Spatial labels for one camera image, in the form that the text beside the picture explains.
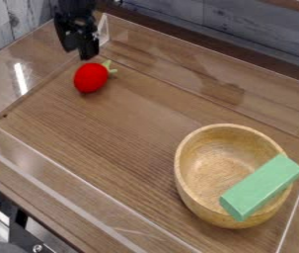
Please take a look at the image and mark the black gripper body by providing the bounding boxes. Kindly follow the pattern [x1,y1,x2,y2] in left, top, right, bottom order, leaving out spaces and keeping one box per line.
[54,0,98,37]

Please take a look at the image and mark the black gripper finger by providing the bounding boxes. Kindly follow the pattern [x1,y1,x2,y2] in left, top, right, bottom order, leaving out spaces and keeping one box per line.
[54,22,76,51]
[78,31,99,60]

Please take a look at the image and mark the red plush strawberry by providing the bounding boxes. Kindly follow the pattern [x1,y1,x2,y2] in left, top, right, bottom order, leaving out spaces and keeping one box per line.
[74,60,118,94]

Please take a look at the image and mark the wooden bowl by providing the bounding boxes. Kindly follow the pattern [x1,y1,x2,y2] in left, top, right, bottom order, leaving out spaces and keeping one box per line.
[174,124,291,229]

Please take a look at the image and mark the green rectangular block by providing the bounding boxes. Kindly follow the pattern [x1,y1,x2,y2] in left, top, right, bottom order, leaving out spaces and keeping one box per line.
[219,154,299,221]

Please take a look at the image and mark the clear acrylic enclosure walls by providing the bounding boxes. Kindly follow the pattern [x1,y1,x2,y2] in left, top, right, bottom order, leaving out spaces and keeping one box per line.
[0,16,299,253]

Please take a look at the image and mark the black metal bracket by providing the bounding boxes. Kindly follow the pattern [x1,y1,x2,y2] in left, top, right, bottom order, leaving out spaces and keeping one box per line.
[8,209,55,253]

